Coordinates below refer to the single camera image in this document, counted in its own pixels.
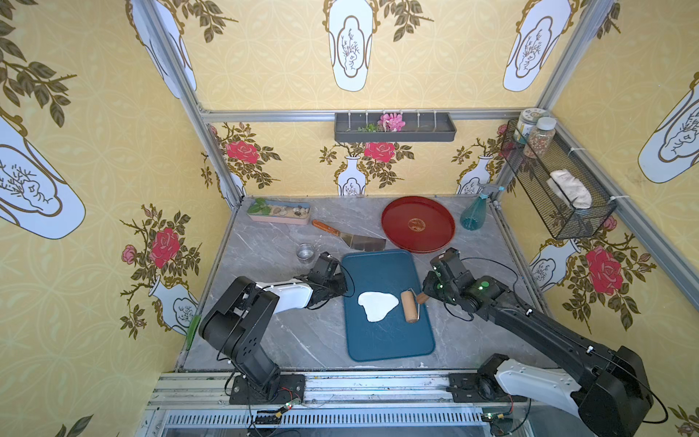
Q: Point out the metal dough scraper wooden handle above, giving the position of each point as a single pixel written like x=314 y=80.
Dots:
x=353 y=241

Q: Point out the green spray bottle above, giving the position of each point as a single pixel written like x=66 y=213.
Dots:
x=474 y=216

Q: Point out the beige cloth in basket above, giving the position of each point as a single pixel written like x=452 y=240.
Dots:
x=570 y=190

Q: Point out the small glass cup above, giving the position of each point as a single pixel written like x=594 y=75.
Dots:
x=305 y=253

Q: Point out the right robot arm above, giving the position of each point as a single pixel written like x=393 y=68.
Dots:
x=607 y=390

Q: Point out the pink rectangular planter box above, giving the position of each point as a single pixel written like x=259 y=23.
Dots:
x=281 y=212

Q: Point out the white dough lump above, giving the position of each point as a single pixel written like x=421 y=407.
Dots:
x=377 y=305

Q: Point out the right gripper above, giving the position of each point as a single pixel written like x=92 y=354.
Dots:
x=437 y=281

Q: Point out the pink artificial flower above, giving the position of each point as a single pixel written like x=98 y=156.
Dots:
x=392 y=122

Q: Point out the grey wall shelf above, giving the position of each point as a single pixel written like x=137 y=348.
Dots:
x=421 y=126

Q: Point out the wooden rolling pin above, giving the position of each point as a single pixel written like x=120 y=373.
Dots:
x=412 y=303

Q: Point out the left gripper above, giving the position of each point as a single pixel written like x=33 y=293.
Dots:
x=336 y=274

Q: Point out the black wire basket shelf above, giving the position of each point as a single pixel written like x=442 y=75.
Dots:
x=563 y=223

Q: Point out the spice jar white lid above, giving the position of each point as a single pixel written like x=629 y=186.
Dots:
x=540 y=137

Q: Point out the jar with patterned lid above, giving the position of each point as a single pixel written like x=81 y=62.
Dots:
x=527 y=121

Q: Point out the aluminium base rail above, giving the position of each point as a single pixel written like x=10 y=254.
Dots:
x=345 y=400

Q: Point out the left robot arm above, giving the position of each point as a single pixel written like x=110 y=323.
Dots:
x=236 y=325

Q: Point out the red round tray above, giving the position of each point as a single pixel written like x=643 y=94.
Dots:
x=418 y=225

